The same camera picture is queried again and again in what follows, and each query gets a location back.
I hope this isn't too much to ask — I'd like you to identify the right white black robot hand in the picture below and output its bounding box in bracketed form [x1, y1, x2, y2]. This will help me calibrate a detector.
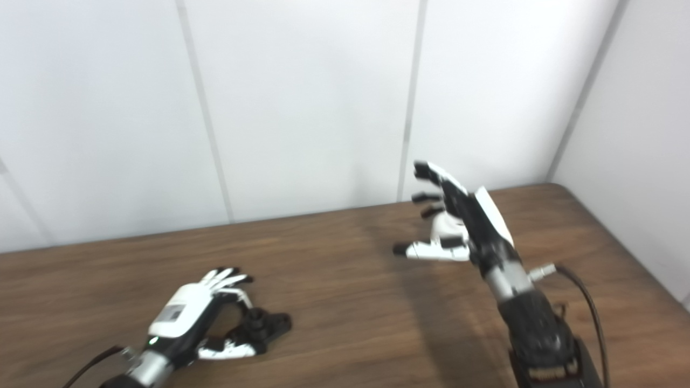
[392, 160, 523, 281]

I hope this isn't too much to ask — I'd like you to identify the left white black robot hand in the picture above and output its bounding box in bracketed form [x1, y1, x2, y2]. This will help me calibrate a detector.
[148, 267, 267, 368]

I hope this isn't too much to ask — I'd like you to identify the black flanged holder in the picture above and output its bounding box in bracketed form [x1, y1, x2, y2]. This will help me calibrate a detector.
[226, 307, 293, 351]

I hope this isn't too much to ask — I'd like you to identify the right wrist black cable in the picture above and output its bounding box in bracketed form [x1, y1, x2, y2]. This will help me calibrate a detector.
[528, 262, 610, 388]

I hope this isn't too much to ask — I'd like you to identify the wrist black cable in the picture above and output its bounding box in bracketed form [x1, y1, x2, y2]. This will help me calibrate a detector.
[62, 345, 135, 388]
[528, 262, 610, 388]

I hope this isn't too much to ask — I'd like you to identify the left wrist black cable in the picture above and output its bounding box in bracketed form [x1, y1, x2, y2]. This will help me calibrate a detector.
[62, 345, 135, 388]

